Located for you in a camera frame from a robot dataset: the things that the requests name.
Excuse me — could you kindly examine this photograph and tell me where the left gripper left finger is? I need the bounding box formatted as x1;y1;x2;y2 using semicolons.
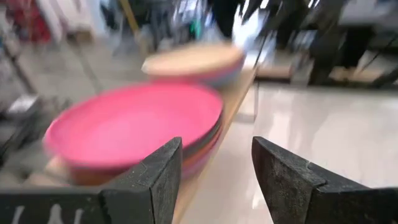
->
99;136;183;224

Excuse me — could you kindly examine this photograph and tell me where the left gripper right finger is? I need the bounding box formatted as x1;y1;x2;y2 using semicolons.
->
251;136;327;224

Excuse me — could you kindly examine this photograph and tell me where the purple plate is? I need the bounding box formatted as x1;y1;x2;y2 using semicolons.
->
182;149;218;182

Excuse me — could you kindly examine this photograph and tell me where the hot pink plate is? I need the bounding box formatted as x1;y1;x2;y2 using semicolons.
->
42;82;224;175

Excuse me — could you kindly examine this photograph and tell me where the blue plate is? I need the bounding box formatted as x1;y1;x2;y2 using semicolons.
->
214;58;246;90

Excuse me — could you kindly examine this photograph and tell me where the beige plate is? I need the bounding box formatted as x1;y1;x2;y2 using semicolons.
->
141;42;245;77

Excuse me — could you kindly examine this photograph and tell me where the wooden shelf with black legs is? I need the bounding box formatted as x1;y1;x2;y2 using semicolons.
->
23;67;261;224

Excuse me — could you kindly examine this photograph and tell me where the red vacuum cleaner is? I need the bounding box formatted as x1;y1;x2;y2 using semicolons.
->
6;0;52;43

